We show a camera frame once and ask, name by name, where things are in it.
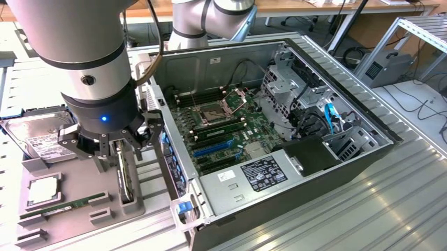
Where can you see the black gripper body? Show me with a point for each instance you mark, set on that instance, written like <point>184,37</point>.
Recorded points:
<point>104,109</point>

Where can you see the silver hard disk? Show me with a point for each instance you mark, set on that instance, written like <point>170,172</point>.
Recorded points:
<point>35,136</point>

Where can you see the black office chair base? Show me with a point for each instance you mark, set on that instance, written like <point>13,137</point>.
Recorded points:
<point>290,18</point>

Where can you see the metal socket cover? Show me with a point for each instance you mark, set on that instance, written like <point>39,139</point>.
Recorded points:
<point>243,98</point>

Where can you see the black plastic duct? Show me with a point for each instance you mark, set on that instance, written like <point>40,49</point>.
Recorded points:
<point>307,157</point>

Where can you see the perforated metal disk bay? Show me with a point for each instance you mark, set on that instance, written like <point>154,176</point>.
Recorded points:
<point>348,146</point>

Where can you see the black expansion slot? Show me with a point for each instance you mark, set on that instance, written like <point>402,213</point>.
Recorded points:
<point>216,158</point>
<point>220,164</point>
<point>211,142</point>

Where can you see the grey parts rack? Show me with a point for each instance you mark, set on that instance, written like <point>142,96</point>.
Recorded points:
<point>69,188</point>

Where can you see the grey desktop tower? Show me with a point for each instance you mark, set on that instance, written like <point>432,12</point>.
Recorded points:
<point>387,68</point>

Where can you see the CPU socket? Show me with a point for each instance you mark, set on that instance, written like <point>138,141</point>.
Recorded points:
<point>211,113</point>

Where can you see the aluminium profile frame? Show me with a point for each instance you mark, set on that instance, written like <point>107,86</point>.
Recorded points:
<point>422,31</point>

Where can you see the grey power supply unit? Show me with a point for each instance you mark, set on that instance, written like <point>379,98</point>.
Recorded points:
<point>244,191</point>

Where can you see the wooden desk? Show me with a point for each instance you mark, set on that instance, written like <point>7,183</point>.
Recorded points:
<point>384,9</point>
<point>166,13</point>

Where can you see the metal disk bay cage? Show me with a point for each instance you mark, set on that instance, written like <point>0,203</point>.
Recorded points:
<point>275,86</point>

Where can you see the black RAM slot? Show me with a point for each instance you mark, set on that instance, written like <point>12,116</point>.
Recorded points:
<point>202,91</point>
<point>204,97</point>
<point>206,100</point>
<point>203,94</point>

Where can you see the blue case latch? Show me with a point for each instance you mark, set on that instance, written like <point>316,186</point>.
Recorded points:
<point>182,209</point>

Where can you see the graphics card with metal bracket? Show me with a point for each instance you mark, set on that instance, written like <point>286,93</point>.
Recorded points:
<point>124,180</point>

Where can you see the blue expansion slot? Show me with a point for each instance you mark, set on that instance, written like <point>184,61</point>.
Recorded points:
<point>212,149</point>

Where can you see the dark grey block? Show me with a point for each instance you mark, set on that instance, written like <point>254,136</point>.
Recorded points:
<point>7,58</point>

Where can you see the silver chipset heatsink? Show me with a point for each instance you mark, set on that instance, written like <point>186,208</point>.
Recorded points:
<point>256,150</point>

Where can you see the black open PC case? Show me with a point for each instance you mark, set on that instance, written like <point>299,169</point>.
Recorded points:
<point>296,209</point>

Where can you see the blue disk caddy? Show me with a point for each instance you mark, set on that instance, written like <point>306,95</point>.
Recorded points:
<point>11,113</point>

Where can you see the green RAM stick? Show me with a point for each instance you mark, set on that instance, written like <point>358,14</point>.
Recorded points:
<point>216,134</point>
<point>220,125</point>
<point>63,206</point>

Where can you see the metal locking lever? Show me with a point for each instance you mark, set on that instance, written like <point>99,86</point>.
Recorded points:
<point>194,96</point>

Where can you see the green motherboard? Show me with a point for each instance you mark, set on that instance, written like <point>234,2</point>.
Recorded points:
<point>258,130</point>

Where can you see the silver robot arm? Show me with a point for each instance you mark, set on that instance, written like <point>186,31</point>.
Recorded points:
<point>69,39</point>

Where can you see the silver CPU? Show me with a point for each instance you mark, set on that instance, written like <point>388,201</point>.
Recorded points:
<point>41,189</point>

